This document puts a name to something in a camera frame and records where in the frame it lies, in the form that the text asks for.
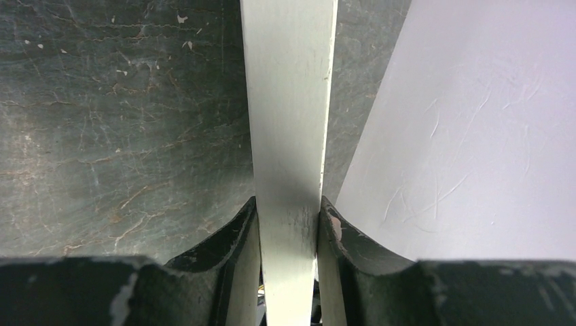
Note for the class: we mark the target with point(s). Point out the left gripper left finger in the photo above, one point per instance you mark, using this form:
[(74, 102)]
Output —
[(213, 283)]

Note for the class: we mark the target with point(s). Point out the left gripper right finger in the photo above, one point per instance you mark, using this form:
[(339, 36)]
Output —
[(363, 283)]

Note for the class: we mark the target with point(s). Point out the white picture frame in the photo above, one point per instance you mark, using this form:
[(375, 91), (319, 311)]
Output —
[(289, 53)]

